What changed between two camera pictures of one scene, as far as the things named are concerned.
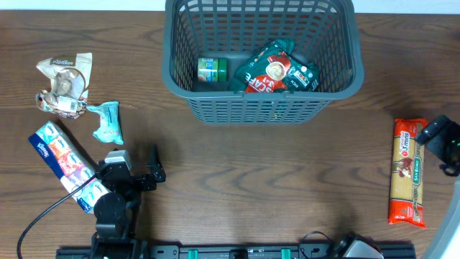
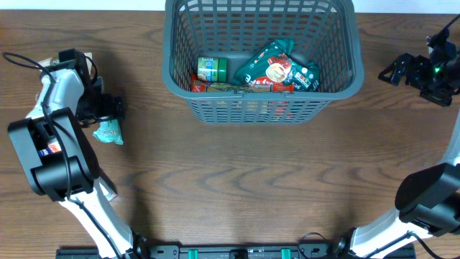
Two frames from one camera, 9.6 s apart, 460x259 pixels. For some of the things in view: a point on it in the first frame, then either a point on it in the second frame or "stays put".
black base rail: [235, 251] stays put
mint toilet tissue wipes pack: [110, 129] stays put
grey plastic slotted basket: [326, 31] stays put
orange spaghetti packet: [405, 202] → [198, 86]
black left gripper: [142, 180] → [108, 108]
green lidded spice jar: [211, 69] stays put
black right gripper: [432, 129] → [409, 70]
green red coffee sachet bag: [275, 69] stays put
